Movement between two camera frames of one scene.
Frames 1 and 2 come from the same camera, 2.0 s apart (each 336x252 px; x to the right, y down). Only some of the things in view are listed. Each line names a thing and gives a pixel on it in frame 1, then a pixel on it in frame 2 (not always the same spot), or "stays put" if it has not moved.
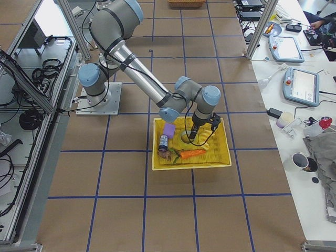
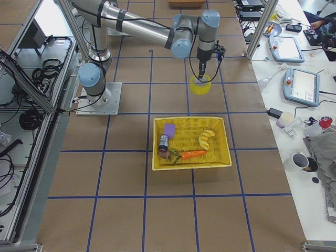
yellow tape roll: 185,137 -> 200,90
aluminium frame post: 262,27 stays put
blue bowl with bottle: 272,29 stays put
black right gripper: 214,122 -> 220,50
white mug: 300,160 stays put
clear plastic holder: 294,128 stays put
